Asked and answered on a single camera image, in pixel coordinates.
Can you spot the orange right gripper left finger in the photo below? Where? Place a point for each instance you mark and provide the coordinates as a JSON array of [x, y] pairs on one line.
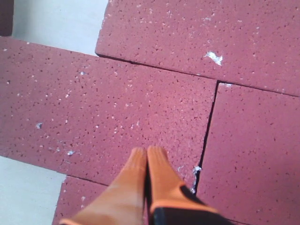
[[122, 203]]

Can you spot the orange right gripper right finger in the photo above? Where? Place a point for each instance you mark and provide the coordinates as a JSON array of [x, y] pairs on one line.
[[170, 201]]

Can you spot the front row large brick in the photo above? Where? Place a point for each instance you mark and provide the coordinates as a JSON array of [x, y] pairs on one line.
[[75, 195]]

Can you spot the third row red brick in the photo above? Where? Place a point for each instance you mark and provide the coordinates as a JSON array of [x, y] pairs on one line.
[[251, 165]]

